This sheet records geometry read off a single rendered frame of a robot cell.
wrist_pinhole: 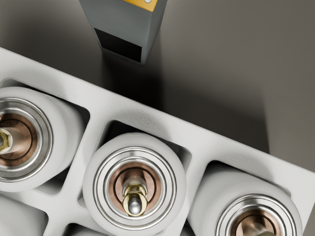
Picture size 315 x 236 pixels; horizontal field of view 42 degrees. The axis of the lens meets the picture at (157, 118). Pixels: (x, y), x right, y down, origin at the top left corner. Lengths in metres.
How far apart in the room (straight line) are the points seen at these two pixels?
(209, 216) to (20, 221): 0.19
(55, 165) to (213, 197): 0.15
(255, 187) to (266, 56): 0.31
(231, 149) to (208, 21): 0.26
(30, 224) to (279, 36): 0.45
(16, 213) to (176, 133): 0.18
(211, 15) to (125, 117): 0.27
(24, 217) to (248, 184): 0.23
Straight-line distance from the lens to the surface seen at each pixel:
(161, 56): 0.63
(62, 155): 0.38
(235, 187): 0.39
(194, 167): 0.45
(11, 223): 0.42
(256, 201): 0.39
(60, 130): 0.38
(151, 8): 0.32
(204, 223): 0.39
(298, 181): 0.48
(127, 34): 0.44
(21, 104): 0.38
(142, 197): 0.30
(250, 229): 0.39
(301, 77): 0.68
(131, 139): 0.38
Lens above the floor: 0.62
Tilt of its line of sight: 87 degrees down
